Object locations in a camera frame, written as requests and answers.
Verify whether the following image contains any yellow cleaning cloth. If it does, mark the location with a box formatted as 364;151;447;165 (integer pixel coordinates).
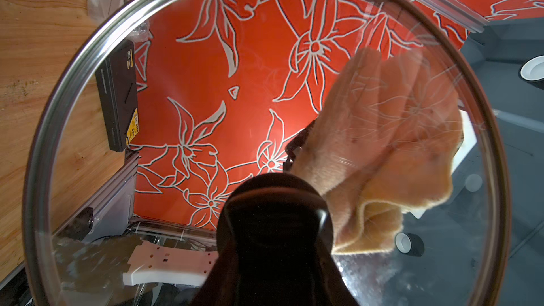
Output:
290;48;463;255

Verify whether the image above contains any black power adapter box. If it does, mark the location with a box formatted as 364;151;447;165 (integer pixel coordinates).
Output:
95;40;140;152

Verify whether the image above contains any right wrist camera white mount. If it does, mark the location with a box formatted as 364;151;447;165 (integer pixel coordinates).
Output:
123;241;218;286

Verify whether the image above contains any glass pot lid black knob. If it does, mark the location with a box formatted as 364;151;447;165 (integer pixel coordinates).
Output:
24;0;511;305

